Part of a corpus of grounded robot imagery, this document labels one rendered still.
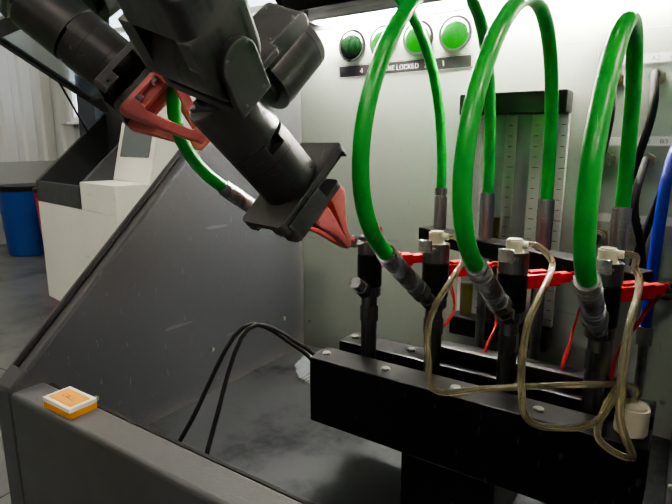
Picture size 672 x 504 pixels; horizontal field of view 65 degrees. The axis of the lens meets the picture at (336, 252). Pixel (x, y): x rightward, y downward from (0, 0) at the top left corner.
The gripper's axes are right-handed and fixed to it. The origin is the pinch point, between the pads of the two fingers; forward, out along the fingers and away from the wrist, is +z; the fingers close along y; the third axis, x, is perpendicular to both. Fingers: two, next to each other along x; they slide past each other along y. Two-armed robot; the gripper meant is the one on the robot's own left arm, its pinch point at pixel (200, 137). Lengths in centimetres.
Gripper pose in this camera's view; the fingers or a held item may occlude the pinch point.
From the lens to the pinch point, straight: 56.0
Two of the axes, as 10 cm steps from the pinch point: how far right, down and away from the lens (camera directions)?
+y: -2.5, 0.2, 9.7
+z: 7.6, 6.2, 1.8
